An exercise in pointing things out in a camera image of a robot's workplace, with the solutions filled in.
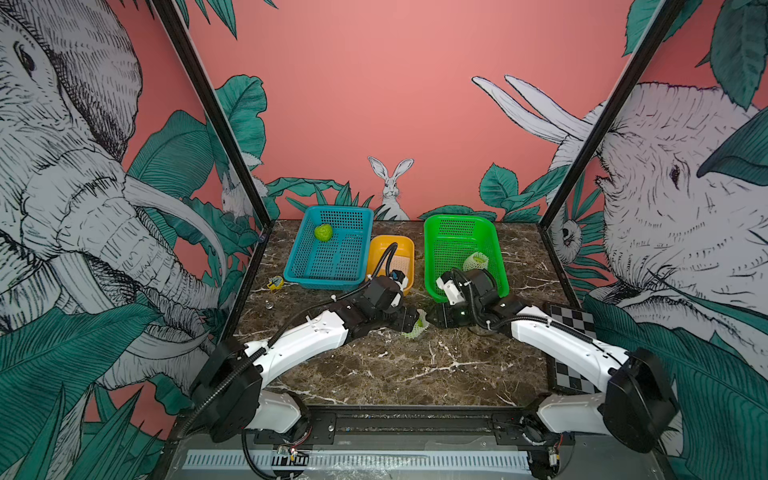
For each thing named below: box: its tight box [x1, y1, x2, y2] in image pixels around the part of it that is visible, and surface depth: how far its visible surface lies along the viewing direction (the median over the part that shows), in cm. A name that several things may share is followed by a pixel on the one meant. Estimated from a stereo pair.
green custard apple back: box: [314, 224, 333, 242], surface depth 113 cm
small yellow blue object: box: [266, 276, 285, 291], surface depth 103 cm
